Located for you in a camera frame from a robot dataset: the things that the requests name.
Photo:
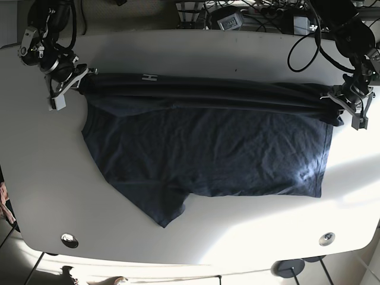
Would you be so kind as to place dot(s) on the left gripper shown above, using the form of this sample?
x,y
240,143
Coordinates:
x,y
353,100

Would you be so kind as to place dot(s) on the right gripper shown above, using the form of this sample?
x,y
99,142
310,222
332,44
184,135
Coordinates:
x,y
64,74

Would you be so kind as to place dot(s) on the navy blue T-shirt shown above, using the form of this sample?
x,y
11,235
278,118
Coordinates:
x,y
156,153

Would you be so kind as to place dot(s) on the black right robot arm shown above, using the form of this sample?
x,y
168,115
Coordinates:
x,y
39,46

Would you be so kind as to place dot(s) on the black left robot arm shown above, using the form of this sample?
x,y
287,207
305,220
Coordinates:
x,y
355,41

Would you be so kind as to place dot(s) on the pink cloth at table edge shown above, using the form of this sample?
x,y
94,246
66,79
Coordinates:
x,y
5,211

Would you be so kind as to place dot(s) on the right black floor stand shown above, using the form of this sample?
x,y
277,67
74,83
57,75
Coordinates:
x,y
319,259

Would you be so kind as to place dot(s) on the black floor stand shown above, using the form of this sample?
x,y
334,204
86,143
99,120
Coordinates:
x,y
319,259
288,269

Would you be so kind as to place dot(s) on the left black floor stand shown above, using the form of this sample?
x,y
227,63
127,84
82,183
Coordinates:
x,y
288,269

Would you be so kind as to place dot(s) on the white orange shoe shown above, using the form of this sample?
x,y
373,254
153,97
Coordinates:
x,y
67,276
119,280

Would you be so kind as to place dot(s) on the table cable grommet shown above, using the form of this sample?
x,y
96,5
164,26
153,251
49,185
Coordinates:
x,y
326,239
69,240

